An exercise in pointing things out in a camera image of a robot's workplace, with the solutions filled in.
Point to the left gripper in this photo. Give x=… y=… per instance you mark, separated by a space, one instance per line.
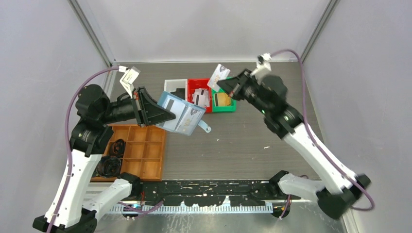
x=148 y=111

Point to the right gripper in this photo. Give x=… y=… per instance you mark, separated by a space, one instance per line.
x=238 y=82

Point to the white VIP card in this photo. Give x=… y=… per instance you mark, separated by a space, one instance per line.
x=220 y=73

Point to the blue card holder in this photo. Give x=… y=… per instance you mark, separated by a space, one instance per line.
x=187 y=115

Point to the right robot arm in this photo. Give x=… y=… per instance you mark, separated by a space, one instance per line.
x=338 y=188

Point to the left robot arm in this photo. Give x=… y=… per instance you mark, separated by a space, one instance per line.
x=87 y=142

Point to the gold cards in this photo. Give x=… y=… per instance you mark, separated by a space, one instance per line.
x=222 y=99

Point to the black cards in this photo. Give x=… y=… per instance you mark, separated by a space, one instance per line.
x=180 y=93

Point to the white cards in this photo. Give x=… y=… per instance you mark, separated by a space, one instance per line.
x=200 y=97

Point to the green plastic bin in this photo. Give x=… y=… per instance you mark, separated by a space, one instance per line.
x=213 y=109

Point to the white plastic bin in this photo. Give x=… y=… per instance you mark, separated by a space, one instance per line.
x=172 y=84

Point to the red plastic bin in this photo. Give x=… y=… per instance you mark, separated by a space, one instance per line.
x=195 y=84

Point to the wooden compartment tray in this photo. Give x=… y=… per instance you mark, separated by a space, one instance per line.
x=135 y=150

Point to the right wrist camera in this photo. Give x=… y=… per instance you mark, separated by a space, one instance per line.
x=263 y=66

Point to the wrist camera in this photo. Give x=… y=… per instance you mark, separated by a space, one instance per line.
x=263 y=66
x=128 y=78

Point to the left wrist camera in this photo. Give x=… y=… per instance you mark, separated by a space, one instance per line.
x=128 y=78

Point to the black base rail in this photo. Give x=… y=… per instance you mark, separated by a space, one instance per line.
x=205 y=193

